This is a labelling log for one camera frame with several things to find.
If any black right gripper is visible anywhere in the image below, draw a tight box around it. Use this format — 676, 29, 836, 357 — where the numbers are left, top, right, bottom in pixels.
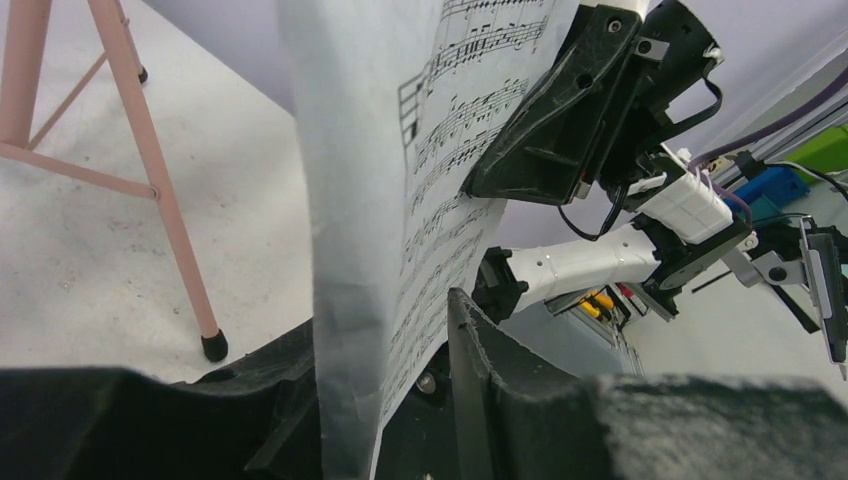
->
462, 1, 723, 206

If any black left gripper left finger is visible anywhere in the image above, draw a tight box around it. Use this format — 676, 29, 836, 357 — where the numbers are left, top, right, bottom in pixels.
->
1, 323, 322, 479

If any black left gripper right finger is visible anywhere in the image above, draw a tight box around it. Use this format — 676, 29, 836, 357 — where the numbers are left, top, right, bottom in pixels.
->
447, 288, 847, 479

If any sheet music page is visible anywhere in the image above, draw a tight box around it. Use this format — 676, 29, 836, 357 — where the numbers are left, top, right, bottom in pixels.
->
278, 0, 578, 479

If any pink folding music stand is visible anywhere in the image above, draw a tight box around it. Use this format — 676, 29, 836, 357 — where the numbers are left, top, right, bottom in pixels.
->
0, 0, 230, 364

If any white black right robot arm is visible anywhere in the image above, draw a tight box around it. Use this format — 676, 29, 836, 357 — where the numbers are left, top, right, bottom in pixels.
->
463, 1, 752, 322

